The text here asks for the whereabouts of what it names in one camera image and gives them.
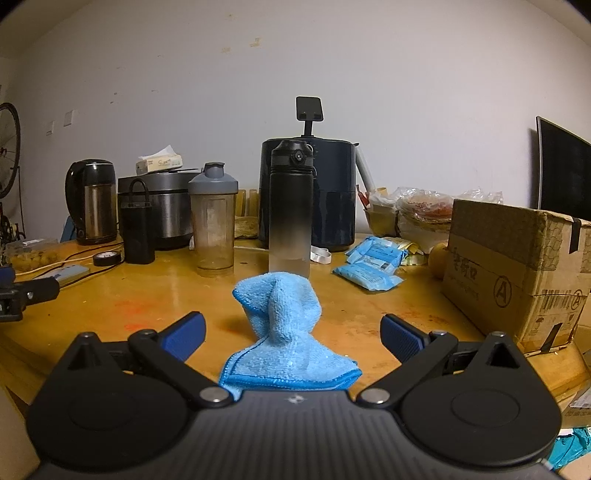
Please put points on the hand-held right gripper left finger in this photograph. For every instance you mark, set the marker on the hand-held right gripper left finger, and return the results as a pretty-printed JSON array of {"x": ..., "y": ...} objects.
[{"x": 184, "y": 334}]

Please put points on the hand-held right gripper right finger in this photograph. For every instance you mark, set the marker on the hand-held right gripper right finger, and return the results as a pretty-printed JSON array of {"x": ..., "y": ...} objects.
[{"x": 399, "y": 337}]

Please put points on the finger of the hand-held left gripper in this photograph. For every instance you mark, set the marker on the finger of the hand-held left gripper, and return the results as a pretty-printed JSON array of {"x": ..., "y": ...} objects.
[
  {"x": 4, "y": 273},
  {"x": 41, "y": 290}
]

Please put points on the blue microfiber cloth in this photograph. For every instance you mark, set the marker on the blue microfiber cloth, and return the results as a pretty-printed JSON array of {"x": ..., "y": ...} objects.
[{"x": 286, "y": 314}]

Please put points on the black gradient water bottle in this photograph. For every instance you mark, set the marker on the black gradient water bottle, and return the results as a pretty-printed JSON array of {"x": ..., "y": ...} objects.
[{"x": 291, "y": 207}]

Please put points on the white blue power strip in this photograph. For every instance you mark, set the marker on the white blue power strip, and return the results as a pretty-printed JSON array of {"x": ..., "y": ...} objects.
[{"x": 67, "y": 273}]

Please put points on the clear box of yellow snacks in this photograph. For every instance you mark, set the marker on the clear box of yellow snacks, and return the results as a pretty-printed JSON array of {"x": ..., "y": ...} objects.
[{"x": 30, "y": 256}]

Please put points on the blue wet wipe packet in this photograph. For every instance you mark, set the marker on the blue wet wipe packet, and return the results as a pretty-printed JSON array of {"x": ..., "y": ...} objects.
[
  {"x": 369, "y": 259},
  {"x": 367, "y": 276},
  {"x": 383, "y": 244}
]

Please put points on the black tape roll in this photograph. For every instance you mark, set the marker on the black tape roll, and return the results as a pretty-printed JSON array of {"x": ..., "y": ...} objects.
[{"x": 107, "y": 258}]

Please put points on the yellow round fruit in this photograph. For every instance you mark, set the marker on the yellow round fruit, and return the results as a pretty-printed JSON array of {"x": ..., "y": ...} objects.
[{"x": 438, "y": 263}]

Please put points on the yellow green sachets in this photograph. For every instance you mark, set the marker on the yellow green sachets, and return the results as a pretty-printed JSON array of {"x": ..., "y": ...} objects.
[{"x": 411, "y": 251}]

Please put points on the black electric kettle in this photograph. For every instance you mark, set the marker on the black electric kettle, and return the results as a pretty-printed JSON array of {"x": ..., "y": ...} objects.
[{"x": 90, "y": 203}]

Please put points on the grey lid shaker bottle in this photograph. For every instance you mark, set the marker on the grey lid shaker bottle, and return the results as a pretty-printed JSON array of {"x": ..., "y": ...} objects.
[{"x": 213, "y": 221}]

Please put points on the bicycle wheel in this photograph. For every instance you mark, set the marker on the bicycle wheel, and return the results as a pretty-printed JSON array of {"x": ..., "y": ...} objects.
[{"x": 8, "y": 152}]

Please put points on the silver rice cooker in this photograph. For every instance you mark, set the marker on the silver rice cooker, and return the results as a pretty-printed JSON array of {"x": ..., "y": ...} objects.
[{"x": 171, "y": 212}]

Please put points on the clear plastic food bag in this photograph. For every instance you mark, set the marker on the clear plastic food bag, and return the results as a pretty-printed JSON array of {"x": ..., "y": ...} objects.
[{"x": 245, "y": 227}]

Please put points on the cardboard box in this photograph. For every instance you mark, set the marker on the cardboard box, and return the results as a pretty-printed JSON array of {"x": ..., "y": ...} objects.
[{"x": 508, "y": 267}]

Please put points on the bag of flat pancakes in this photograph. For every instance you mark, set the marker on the bag of flat pancakes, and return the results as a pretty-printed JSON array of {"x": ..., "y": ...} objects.
[{"x": 425, "y": 207}]

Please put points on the wooden chair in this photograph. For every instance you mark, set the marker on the wooden chair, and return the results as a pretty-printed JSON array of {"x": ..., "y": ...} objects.
[{"x": 247, "y": 203}]

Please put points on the dark blue air fryer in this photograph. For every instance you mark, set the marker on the dark blue air fryer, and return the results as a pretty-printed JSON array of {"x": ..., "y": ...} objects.
[{"x": 334, "y": 194}]

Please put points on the white plastic tube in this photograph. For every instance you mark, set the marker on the white plastic tube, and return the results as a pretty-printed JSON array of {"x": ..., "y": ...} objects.
[{"x": 364, "y": 170}]

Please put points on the tissue pack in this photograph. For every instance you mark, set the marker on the tissue pack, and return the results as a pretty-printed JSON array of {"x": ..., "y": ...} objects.
[{"x": 159, "y": 162}]

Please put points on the teal plastic bag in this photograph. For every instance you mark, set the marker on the teal plastic bag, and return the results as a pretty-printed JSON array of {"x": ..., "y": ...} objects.
[{"x": 570, "y": 447}]

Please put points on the black flat monitor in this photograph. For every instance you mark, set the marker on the black flat monitor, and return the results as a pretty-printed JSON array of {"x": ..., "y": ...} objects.
[{"x": 565, "y": 170}]

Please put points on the black phone stand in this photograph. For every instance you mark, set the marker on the black phone stand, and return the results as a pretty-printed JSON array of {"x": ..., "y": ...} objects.
[{"x": 309, "y": 108}]

